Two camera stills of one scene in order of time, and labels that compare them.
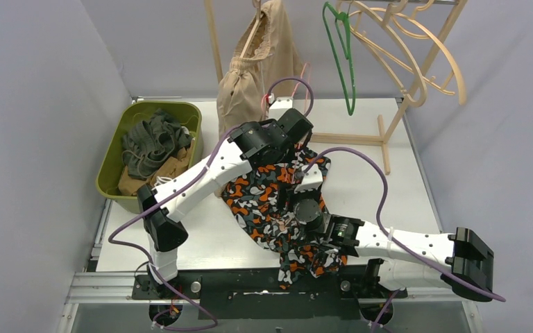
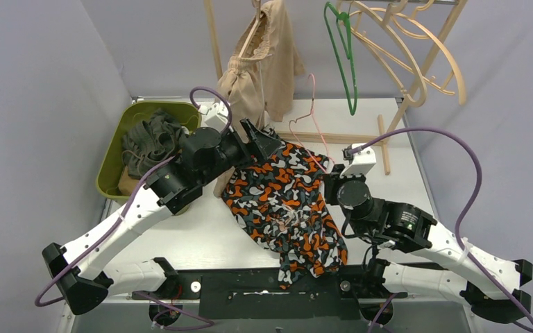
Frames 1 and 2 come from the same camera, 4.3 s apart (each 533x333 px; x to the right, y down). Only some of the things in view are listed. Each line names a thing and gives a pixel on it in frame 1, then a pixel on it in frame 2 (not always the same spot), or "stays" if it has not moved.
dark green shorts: (151, 141) stays
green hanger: (343, 23) stays
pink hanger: (264, 97) → (312, 113)
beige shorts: (266, 63) stays
